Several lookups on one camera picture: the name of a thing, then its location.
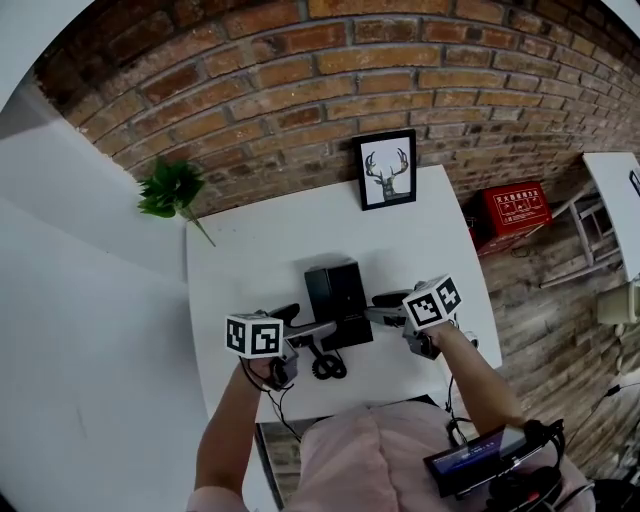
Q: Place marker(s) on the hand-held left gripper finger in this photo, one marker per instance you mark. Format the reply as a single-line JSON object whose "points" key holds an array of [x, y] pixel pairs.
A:
{"points": [[315, 331], [287, 312]]}

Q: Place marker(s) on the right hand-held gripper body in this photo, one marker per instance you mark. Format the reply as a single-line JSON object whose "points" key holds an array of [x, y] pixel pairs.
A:
{"points": [[432, 302]]}

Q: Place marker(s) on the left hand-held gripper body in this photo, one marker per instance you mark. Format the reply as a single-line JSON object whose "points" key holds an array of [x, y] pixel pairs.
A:
{"points": [[252, 337]]}

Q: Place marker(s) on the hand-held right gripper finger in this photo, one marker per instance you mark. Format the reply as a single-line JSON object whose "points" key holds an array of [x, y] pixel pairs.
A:
{"points": [[392, 298], [385, 316]]}

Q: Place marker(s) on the black box device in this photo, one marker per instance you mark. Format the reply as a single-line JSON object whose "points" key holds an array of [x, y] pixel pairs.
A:
{"points": [[340, 305]]}

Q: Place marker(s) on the person's right forearm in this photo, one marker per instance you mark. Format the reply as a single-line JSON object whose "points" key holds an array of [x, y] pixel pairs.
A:
{"points": [[480, 380]]}

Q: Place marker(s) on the person's left forearm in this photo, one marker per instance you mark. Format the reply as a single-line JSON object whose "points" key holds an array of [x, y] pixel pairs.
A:
{"points": [[227, 430]]}

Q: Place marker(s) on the white desk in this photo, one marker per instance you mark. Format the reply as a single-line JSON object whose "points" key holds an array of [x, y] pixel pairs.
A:
{"points": [[250, 280]]}

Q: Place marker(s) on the red fire extinguisher box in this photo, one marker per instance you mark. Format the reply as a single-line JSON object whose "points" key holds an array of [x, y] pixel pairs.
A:
{"points": [[515, 210]]}

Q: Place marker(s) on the black framed deer picture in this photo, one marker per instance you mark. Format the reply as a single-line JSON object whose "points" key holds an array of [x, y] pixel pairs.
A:
{"points": [[387, 172]]}

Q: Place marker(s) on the person's pink shirt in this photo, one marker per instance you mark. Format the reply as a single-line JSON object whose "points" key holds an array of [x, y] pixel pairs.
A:
{"points": [[350, 460]]}

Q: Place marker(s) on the black chest-mounted screen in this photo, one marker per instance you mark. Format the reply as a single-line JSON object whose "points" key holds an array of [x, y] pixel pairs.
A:
{"points": [[475, 460]]}

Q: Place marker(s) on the green plant sprig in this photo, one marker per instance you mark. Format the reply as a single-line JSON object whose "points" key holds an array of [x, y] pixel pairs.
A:
{"points": [[170, 190]]}

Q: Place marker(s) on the cream plastic chair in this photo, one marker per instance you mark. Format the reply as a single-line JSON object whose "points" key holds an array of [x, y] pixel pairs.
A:
{"points": [[617, 305]]}

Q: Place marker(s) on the white table with slanted legs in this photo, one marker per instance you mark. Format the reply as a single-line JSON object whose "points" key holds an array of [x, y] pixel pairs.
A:
{"points": [[612, 200]]}

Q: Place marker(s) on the black and white label card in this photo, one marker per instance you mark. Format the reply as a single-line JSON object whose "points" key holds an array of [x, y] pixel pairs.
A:
{"points": [[635, 182]]}

